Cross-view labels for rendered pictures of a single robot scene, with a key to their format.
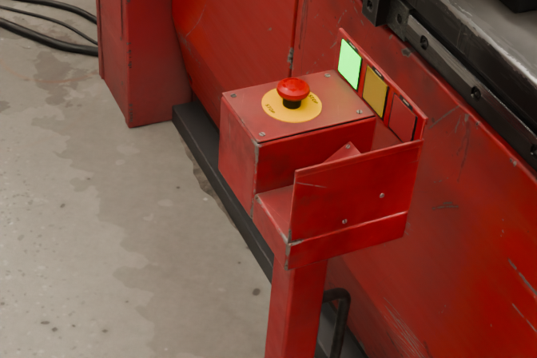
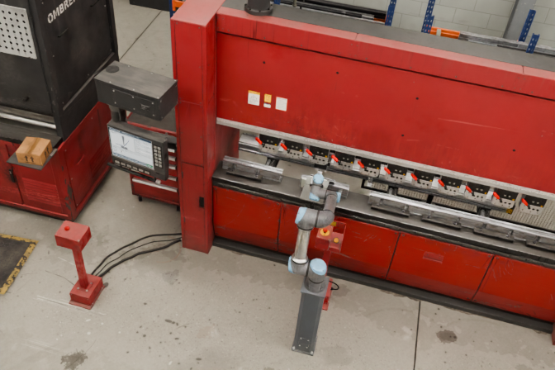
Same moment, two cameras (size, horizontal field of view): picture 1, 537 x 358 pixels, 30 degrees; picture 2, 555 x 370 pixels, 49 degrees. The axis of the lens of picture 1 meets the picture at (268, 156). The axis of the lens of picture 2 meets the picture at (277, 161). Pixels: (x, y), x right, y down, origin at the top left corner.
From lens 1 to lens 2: 3.96 m
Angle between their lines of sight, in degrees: 39
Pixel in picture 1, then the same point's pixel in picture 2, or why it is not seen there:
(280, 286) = (326, 256)
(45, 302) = (248, 296)
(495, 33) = (340, 206)
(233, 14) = (251, 217)
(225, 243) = (258, 261)
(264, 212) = (332, 248)
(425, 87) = not seen: hidden behind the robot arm
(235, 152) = (321, 243)
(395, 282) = not seen: hidden behind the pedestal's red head
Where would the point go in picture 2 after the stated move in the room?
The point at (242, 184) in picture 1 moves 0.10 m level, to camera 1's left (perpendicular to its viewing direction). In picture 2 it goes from (324, 246) to (316, 253)
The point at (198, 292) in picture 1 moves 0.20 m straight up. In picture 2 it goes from (267, 273) to (268, 258)
